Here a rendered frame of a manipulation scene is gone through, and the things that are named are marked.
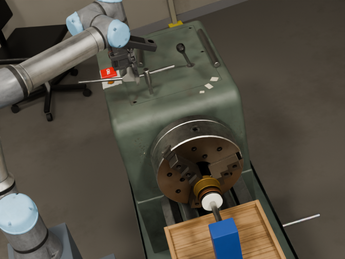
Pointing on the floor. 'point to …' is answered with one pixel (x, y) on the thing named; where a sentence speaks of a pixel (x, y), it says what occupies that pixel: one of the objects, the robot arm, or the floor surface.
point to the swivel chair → (17, 37)
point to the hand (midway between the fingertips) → (138, 80)
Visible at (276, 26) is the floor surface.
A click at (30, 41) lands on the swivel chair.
